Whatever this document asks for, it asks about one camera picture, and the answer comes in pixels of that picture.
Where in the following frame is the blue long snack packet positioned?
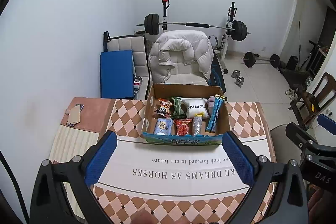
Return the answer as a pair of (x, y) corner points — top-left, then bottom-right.
(205, 94), (230, 135)

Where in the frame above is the lilac towel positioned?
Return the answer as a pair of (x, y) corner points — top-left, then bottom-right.
(207, 96), (216, 116)

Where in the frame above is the white zip pouch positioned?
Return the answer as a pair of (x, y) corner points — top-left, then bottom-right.
(181, 98), (210, 119)

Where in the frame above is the light blue cartoon packet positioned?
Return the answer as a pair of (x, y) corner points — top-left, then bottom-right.
(153, 118), (173, 136)

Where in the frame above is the green snack packet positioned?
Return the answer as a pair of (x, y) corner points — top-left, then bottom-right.
(169, 97), (186, 119)

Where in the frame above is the orange red snack packet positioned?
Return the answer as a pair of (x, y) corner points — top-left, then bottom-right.
(155, 98), (172, 118)

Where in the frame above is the dark wooden chair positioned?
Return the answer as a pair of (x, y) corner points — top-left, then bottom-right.
(289, 72), (335, 130)

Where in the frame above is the grey round chair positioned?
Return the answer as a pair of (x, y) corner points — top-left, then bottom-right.
(270, 124), (301, 163)

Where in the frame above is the checkered table mat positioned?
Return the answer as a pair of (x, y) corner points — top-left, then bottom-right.
(48, 97), (276, 224)

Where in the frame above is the chrome dumbbell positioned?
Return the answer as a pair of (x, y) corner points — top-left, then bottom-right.
(231, 70), (244, 87)

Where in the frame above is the black blue weight bench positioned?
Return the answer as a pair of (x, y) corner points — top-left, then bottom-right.
(207, 55), (226, 93)

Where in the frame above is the silver foil packet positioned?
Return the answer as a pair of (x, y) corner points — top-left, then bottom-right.
(192, 114), (203, 136)

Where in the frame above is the barbell on rack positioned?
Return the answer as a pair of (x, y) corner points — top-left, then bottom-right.
(136, 14), (251, 42)

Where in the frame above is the cardboard box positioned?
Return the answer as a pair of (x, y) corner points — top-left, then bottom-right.
(142, 84), (230, 145)

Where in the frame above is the blue foam mat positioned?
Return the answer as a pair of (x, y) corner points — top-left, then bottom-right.
(100, 50), (134, 99)

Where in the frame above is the white padded chair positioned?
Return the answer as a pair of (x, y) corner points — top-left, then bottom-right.
(102, 30), (211, 100)

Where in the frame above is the white down jacket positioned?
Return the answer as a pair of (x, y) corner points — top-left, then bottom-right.
(148, 30), (214, 85)

